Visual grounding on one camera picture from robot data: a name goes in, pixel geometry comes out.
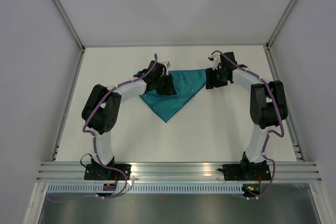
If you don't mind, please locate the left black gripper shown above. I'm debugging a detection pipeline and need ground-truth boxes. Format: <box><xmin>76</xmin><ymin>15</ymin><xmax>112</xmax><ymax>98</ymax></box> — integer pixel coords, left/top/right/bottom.
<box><xmin>154</xmin><ymin>73</ymin><xmax>176</xmax><ymax>96</ymax></box>

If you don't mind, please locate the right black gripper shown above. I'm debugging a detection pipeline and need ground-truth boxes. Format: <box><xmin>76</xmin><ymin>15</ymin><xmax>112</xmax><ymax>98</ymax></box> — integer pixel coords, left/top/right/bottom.
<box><xmin>205</xmin><ymin>66</ymin><xmax>228</xmax><ymax>89</ymax></box>

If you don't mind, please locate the teal cloth napkin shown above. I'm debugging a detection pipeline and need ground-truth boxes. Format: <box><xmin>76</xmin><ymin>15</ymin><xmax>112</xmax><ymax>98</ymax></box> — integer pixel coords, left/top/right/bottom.
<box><xmin>140</xmin><ymin>69</ymin><xmax>206</xmax><ymax>123</ymax></box>

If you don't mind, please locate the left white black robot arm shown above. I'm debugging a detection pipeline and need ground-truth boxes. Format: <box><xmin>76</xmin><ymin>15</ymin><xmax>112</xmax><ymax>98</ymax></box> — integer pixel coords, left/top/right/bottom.
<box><xmin>81</xmin><ymin>59</ymin><xmax>176</xmax><ymax>180</ymax></box>

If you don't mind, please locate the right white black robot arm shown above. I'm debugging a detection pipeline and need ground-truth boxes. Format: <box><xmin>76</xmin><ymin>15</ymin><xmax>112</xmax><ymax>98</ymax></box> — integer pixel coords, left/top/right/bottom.
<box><xmin>206</xmin><ymin>50</ymin><xmax>288</xmax><ymax>181</ymax></box>

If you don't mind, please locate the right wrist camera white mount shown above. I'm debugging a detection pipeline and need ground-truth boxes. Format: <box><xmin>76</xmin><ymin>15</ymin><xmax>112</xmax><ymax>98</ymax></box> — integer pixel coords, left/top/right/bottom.
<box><xmin>208</xmin><ymin>53</ymin><xmax>222</xmax><ymax>70</ymax></box>

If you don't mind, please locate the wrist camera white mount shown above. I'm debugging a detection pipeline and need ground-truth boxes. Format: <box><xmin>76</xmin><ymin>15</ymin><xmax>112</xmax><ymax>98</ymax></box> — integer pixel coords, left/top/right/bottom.
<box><xmin>156</xmin><ymin>61</ymin><xmax>171</xmax><ymax>76</ymax></box>
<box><xmin>208</xmin><ymin>53</ymin><xmax>222</xmax><ymax>70</ymax></box>

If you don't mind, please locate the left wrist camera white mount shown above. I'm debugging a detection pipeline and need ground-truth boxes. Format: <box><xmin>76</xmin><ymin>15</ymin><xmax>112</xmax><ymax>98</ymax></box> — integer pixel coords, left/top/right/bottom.
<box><xmin>156</xmin><ymin>61</ymin><xmax>171</xmax><ymax>76</ymax></box>

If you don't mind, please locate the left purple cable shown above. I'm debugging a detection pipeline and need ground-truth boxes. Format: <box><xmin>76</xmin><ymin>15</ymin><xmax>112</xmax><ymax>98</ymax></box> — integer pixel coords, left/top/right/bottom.
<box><xmin>47</xmin><ymin>53</ymin><xmax>158</xmax><ymax>204</ymax></box>

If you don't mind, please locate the purple cable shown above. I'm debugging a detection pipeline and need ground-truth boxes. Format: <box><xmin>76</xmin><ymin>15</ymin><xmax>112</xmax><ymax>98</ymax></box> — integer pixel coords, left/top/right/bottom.
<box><xmin>47</xmin><ymin>53</ymin><xmax>158</xmax><ymax>204</ymax></box>
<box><xmin>212</xmin><ymin>50</ymin><xmax>287</xmax><ymax>201</ymax></box>

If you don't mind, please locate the right aluminium frame post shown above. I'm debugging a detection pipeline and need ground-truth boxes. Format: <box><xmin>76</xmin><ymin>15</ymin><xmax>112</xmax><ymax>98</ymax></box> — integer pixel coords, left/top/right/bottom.
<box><xmin>264</xmin><ymin>0</ymin><xmax>299</xmax><ymax>50</ymax></box>

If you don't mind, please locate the aluminium frame post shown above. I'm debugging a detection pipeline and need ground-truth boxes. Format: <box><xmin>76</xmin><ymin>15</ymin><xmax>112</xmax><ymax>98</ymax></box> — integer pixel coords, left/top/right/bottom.
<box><xmin>264</xmin><ymin>0</ymin><xmax>299</xmax><ymax>50</ymax></box>
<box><xmin>51</xmin><ymin>0</ymin><xmax>85</xmax><ymax>51</ymax></box>

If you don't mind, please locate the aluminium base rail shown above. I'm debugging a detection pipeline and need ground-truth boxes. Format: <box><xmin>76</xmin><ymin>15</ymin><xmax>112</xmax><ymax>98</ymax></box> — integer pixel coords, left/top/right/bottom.
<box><xmin>35</xmin><ymin>162</ymin><xmax>322</xmax><ymax>183</ymax></box>

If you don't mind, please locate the left table edge rail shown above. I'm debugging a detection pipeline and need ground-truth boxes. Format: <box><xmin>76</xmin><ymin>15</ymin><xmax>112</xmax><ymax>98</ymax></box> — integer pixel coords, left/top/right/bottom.
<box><xmin>49</xmin><ymin>48</ymin><xmax>86</xmax><ymax>162</ymax></box>

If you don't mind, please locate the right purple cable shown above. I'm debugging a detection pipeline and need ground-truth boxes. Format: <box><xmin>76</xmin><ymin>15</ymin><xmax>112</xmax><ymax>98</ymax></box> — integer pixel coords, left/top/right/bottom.
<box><xmin>212</xmin><ymin>50</ymin><xmax>287</xmax><ymax>201</ymax></box>

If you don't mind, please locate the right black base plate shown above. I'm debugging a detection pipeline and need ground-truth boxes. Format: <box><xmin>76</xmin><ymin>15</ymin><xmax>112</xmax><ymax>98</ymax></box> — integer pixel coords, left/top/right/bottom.
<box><xmin>217</xmin><ymin>164</ymin><xmax>271</xmax><ymax>181</ymax></box>

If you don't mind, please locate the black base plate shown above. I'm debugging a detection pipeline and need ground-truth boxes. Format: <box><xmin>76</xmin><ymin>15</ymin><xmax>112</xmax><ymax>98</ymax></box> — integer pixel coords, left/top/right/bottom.
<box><xmin>84</xmin><ymin>164</ymin><xmax>131</xmax><ymax>181</ymax></box>
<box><xmin>217</xmin><ymin>164</ymin><xmax>271</xmax><ymax>181</ymax></box>

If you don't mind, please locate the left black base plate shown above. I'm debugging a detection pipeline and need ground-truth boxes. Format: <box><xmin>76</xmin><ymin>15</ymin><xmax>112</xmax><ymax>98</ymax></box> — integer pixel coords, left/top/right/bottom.
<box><xmin>84</xmin><ymin>164</ymin><xmax>131</xmax><ymax>181</ymax></box>

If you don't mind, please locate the left aluminium frame post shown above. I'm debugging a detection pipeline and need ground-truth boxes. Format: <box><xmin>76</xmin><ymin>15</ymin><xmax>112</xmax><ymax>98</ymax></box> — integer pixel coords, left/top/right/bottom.
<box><xmin>51</xmin><ymin>0</ymin><xmax>85</xmax><ymax>51</ymax></box>

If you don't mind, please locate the white slotted cable duct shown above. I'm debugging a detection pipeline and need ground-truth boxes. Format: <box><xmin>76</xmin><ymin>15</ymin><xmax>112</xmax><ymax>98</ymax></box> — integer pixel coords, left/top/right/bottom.
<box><xmin>47</xmin><ymin>183</ymin><xmax>244</xmax><ymax>195</ymax></box>

